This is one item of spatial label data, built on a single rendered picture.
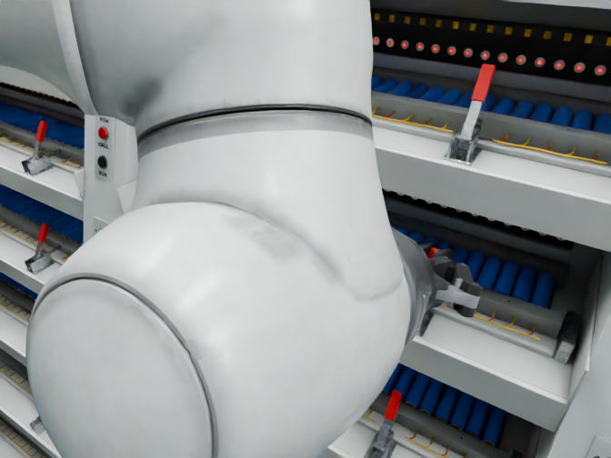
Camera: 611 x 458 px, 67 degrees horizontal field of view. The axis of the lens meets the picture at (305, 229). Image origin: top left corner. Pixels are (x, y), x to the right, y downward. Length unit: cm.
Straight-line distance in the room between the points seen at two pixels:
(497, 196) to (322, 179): 32
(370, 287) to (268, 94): 7
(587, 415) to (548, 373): 5
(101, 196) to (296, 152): 63
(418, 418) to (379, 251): 49
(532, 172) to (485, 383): 22
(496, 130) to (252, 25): 39
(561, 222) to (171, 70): 37
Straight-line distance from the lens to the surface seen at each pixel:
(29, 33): 20
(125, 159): 71
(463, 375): 53
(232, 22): 17
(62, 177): 90
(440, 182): 47
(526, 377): 52
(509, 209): 47
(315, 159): 16
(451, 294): 36
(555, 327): 56
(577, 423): 53
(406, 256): 26
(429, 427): 65
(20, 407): 128
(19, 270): 102
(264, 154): 15
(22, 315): 121
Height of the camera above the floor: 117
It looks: 18 degrees down
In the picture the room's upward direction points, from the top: 10 degrees clockwise
